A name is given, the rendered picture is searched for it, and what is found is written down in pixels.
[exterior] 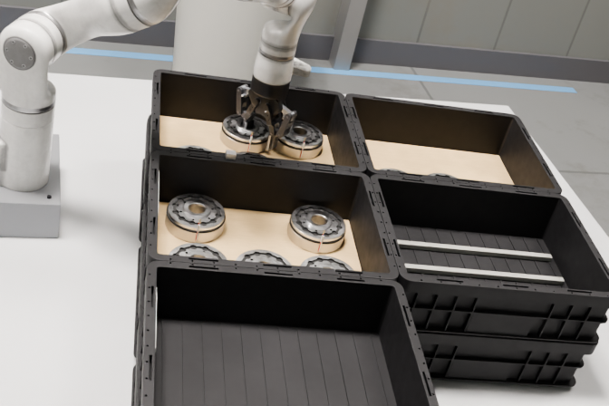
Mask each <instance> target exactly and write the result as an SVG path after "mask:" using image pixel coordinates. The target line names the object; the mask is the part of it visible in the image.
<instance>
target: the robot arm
mask: <svg viewBox="0 0 609 406"><path fill-rule="evenodd" d="M179 1H180V0H69V1H65V2H62V3H59V4H56V5H49V6H46V7H43V8H39V9H35V10H33V11H30V12H28V13H26V14H24V15H22V16H21V17H19V18H18V19H16V20H15V21H14V22H12V23H11V24H9V25H8V26H7V27H6V28H5V29H4V30H3V31H2V33H1V34H0V90H1V93H2V100H1V118H0V186H2V187H6V188H8V189H11V190H14V191H19V192H30V191H35V190H38V189H41V188H43V187H44V186H45V185H46V184H47V182H48V179H49V173H50V161H51V151H52V142H53V123H54V113H55V103H56V89H55V86H54V85H53V83H52V82H50V81H49V80H48V69H49V66H50V65H51V64H52V63H53V62H55V61H56V60H57V59H58V58H59V57H61V56H62V55H63V54H64V53H66V52H68V51H69V50H71V49H72V48H73V47H75V46H77V45H79V44H82V43H84V42H86V41H88V40H91V39H92V38H95V37H98V36H114V35H125V34H132V33H135V32H138V31H139V30H142V29H145V28H147V27H150V26H153V25H155V24H158V23H160V22H162V21H163V20H165V19H166V18H167V17H168V16H169V15H170V14H171V13H172V11H173V10H174V9H175V7H176V6H177V5H178V3H179ZM237 1H242V2H254V3H261V5H262V6H263V7H265V8H267V9H270V10H273V11H276V12H278V13H281V14H284V15H290V16H292V20H289V21H286V20H271V21H268V22H267V23H266V24H265V25H264V28H263V32H262V36H261V41H260V45H259V50H258V53H257V56H256V61H255V66H254V71H253V75H252V81H251V85H250V86H251V88H249V87H248V85H247V84H244V85H242V86H240V87H238V88H237V114H238V115H241V116H242V117H243V120H244V121H243V127H244V128H247V129H253V125H254V120H253V118H254V117H255V116H256V114H261V115H262V116H263V117H264V118H266V125H268V128H269V135H268V139H267V143H266V150H267V151H270V150H272V149H274V148H275V147H276V146H277V142H278V138H282V137H284V136H285V135H287V134H288V133H289V131H290V130H291V128H292V126H293V123H294V121H295V118H296V116H297V112H296V111H290V110H289V109H288V108H286V104H285V98H286V96H287V94H288V90H289V85H290V82H291V77H292V74H293V75H298V76H302V77H308V76H310V72H311V69H312V68H311V66H310V65H309V64H307V63H304V62H302V61H300V60H298V59H296V58H295V51H296V46H297V43H298V39H299V36H300V33H301V31H302V29H303V27H304V25H305V22H306V20H307V18H308V17H309V15H310V14H311V13H312V11H313V9H314V6H315V4H316V1H317V0H237ZM248 96H249V98H250V101H251V104H250V106H249V107H248ZM281 112H282V113H283V118H281ZM272 118H273V119H272ZM282 119H283V122H282V124H281V123H280V122H281V120H282Z"/></svg>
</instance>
